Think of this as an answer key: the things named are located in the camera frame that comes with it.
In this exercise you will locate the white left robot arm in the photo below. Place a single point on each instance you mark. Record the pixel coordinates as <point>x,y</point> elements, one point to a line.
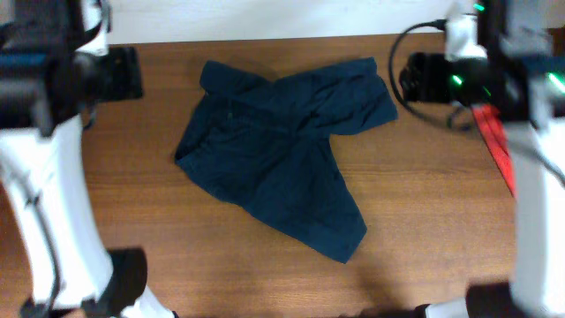
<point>56,67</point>

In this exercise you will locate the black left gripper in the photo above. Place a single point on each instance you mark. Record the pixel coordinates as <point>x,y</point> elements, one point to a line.
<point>128,61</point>

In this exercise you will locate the red garment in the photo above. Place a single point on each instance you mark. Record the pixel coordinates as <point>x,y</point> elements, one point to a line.
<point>491,130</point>

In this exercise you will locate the dark blue shirt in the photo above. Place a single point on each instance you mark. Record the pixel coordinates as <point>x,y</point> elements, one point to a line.
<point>264,145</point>

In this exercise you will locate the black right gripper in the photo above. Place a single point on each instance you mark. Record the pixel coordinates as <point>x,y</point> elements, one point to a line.
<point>422,72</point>

